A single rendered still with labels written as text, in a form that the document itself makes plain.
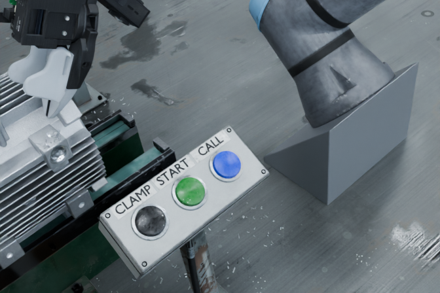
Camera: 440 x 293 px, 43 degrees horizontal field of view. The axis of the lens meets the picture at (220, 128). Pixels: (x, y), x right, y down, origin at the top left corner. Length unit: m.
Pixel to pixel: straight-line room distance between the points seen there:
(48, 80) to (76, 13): 0.08
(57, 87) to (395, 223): 0.52
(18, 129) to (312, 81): 0.42
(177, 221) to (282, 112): 0.52
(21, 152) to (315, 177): 0.43
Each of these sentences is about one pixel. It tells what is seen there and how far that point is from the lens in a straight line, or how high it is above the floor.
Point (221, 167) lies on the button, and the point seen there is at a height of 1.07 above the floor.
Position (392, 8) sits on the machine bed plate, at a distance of 1.32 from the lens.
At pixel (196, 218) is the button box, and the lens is 0.56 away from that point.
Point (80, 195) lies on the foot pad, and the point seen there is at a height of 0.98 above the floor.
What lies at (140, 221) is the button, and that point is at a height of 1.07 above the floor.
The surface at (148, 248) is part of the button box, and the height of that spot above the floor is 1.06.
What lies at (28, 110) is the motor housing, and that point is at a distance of 0.69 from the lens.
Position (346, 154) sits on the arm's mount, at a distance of 0.84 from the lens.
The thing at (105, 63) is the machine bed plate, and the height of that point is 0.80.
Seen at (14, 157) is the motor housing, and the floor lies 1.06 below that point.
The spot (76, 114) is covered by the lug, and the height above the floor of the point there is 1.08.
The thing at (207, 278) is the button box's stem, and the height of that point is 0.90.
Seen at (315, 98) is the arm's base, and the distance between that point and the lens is 0.85.
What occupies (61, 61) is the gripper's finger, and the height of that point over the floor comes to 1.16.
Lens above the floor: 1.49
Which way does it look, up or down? 43 degrees down
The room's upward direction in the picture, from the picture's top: 9 degrees counter-clockwise
